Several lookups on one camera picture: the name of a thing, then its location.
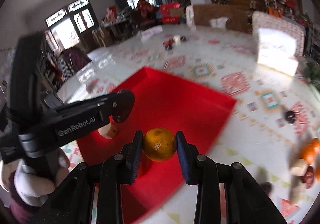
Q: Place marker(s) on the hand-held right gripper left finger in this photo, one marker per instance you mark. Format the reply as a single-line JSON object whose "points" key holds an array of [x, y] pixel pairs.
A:
{"points": [[136, 157]]}

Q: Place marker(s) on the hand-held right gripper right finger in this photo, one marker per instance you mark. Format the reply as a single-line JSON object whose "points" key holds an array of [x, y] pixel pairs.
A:
{"points": [[183, 159]]}

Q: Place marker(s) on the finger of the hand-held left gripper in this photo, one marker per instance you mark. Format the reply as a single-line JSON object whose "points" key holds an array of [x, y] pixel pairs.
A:
{"points": [[120, 105]]}

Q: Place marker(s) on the orange mandarin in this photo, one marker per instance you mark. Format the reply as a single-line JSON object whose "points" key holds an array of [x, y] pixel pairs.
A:
{"points": [[160, 145], [311, 151]]}

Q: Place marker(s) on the white rice cake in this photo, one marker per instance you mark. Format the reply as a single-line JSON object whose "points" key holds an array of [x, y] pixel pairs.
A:
{"points": [[108, 132]]}

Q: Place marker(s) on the red tray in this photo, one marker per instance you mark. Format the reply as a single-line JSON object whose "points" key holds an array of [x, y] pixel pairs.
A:
{"points": [[175, 104]]}

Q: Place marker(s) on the person's left forearm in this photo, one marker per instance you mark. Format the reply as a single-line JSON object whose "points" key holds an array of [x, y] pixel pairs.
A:
{"points": [[20, 211]]}

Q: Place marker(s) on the person's left hand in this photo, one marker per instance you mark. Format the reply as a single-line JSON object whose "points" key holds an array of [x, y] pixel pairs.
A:
{"points": [[32, 189]]}

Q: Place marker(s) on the white paper sheet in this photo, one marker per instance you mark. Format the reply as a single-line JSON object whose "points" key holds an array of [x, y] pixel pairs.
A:
{"points": [[151, 33]]}

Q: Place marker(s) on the small red ornament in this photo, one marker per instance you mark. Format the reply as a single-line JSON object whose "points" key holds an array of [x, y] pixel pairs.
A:
{"points": [[168, 44]]}

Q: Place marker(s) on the red covered chair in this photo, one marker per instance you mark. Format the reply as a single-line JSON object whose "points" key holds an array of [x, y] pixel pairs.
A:
{"points": [[145, 8]]}

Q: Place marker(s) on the patterned tablecloth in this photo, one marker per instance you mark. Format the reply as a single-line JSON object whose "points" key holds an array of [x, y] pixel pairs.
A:
{"points": [[225, 63]]}

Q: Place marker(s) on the red cardboard box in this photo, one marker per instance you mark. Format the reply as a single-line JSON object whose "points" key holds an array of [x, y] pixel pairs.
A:
{"points": [[170, 12]]}

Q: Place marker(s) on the narrow white patterned chair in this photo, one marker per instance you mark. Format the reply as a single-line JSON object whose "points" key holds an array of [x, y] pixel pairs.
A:
{"points": [[190, 16]]}

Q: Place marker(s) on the dark water chestnut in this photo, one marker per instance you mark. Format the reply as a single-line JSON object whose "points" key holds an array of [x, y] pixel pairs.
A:
{"points": [[290, 117]]}

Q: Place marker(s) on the dark red jujube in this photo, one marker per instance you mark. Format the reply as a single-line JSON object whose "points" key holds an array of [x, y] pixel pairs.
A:
{"points": [[309, 176]]}

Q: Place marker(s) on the white cloth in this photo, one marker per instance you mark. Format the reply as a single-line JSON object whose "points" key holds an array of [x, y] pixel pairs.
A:
{"points": [[218, 22]]}

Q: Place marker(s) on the brown chair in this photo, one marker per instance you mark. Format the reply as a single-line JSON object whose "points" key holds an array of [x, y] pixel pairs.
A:
{"points": [[225, 11]]}

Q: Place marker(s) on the white tissue box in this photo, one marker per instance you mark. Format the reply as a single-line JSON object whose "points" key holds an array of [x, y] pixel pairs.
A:
{"points": [[275, 51]]}

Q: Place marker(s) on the plate of green vegetables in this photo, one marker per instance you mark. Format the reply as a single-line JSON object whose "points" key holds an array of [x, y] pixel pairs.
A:
{"points": [[312, 71]]}

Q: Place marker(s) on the cluttered goods shelf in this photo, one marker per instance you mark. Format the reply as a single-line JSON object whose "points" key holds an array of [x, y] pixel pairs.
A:
{"points": [[282, 5]]}

